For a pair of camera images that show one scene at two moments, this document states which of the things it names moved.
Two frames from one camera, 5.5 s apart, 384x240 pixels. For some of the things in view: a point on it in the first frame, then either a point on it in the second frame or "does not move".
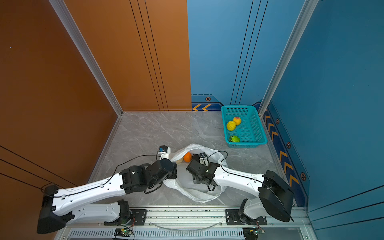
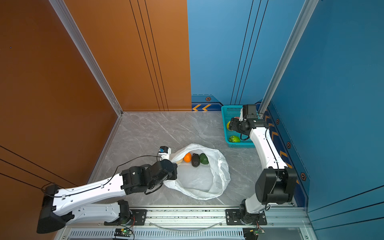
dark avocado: x=196 y=157 does not move
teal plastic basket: x=250 y=131 does not move
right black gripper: x=196 y=180 → x=233 y=125
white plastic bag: x=183 y=184 does not move
